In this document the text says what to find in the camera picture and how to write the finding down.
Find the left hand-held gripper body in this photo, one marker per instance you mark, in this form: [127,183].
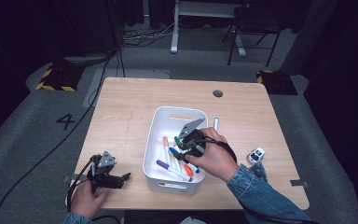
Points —
[103,178]

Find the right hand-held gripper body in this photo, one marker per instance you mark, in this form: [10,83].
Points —
[195,144]

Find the dark green capped white marker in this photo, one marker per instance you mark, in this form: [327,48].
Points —
[177,140]

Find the dark blue capped white marker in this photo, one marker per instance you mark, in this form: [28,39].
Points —
[174,151]

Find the purple capped white marker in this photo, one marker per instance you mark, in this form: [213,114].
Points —
[162,164]

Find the magenta capped white marker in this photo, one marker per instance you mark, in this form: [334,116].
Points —
[216,123]

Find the white plastic bin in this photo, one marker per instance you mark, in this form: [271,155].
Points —
[164,124]

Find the person's right hand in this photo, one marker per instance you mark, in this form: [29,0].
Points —
[217,158]

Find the person's left hand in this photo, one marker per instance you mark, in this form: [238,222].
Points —
[85,202]

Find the grey tape piece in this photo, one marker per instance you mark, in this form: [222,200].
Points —
[299,183]
[70,178]

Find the white toy car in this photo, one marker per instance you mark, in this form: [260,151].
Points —
[256,155]

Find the light grey cloth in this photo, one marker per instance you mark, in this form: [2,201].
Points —
[192,221]

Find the yellow black striped base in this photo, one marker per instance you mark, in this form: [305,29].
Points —
[276,82]
[60,79]

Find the black stand pole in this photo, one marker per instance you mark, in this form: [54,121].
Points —
[118,40]

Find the black chair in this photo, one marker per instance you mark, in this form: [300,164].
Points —
[254,21]

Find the grey curtain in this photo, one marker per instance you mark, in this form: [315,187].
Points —
[307,34]

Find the white desk frame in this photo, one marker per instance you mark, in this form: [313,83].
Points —
[174,31]

